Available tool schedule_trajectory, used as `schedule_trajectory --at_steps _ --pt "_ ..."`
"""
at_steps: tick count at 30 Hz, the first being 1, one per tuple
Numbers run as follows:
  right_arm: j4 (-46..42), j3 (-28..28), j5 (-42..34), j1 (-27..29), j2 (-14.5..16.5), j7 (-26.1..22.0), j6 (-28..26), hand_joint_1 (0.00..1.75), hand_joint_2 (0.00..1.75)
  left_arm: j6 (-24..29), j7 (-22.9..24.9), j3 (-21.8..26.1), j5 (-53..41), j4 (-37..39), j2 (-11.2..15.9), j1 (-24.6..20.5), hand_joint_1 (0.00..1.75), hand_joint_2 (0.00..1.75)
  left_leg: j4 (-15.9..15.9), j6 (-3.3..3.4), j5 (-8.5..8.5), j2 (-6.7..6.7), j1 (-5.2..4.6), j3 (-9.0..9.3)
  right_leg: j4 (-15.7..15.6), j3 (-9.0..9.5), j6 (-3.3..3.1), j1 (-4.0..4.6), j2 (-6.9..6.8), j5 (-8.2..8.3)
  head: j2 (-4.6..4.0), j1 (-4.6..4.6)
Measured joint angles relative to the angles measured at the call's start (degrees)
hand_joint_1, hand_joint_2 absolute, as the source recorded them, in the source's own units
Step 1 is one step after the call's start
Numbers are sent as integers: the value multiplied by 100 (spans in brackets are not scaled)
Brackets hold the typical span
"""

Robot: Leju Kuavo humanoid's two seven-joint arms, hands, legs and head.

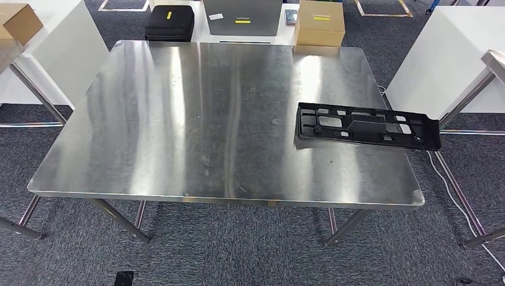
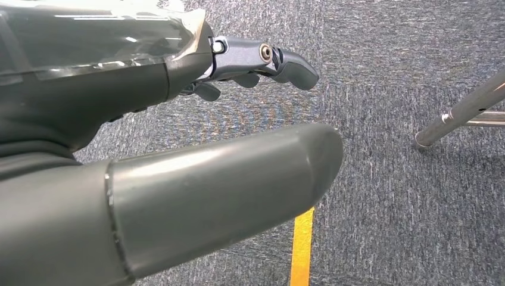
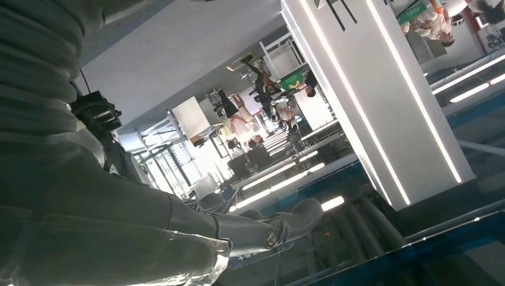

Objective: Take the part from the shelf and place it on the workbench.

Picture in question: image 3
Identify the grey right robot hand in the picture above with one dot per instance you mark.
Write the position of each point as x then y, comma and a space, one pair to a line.
98, 221

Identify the white board panel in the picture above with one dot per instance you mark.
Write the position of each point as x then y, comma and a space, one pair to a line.
191, 118

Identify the ceiling strip light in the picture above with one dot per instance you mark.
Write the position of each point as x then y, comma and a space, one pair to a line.
252, 198
469, 74
332, 203
268, 176
469, 92

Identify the person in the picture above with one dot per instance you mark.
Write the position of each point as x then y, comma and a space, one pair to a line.
240, 122
434, 25
311, 85

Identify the green sign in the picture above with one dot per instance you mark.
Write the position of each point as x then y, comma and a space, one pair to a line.
294, 81

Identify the white square pillar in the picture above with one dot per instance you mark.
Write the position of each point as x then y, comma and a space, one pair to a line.
374, 98

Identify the white frame rack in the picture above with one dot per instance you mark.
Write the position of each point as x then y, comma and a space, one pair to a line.
282, 55

